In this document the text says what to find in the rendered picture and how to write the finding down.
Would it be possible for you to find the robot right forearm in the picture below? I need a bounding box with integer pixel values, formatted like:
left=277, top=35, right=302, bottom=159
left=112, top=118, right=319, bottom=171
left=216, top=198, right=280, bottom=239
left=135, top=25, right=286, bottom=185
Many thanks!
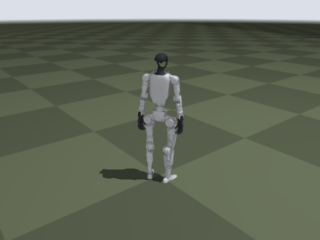
left=175, top=95, right=184, bottom=120

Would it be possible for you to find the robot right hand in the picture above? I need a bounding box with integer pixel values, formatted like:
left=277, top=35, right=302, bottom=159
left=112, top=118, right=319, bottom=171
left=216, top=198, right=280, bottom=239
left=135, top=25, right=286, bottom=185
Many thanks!
left=175, top=115, right=183, bottom=134

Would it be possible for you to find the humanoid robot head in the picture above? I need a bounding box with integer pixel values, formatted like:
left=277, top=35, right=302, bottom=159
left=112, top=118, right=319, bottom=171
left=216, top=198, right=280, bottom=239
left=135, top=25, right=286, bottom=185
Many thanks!
left=154, top=53, right=168, bottom=76

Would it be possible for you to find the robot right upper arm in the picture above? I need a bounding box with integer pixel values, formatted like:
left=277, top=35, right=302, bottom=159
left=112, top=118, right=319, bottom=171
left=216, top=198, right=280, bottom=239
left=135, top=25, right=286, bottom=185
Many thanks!
left=169, top=75, right=180, bottom=102

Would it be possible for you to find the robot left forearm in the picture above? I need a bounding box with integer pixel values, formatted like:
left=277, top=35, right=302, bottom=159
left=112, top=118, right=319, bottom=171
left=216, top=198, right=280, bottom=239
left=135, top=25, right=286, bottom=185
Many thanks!
left=137, top=93, right=146, bottom=116

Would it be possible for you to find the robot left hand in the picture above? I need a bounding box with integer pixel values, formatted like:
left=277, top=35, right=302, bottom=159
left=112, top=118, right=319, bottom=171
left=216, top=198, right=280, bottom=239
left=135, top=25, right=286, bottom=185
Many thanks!
left=138, top=111, right=146, bottom=130

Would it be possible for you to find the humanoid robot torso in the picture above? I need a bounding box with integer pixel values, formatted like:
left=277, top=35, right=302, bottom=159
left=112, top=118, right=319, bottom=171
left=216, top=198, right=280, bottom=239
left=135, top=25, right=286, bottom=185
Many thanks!
left=149, top=70, right=172, bottom=123

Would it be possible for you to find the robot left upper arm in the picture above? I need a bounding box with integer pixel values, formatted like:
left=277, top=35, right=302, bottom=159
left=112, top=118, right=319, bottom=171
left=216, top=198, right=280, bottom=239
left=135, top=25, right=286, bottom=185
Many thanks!
left=141, top=73, right=150, bottom=99

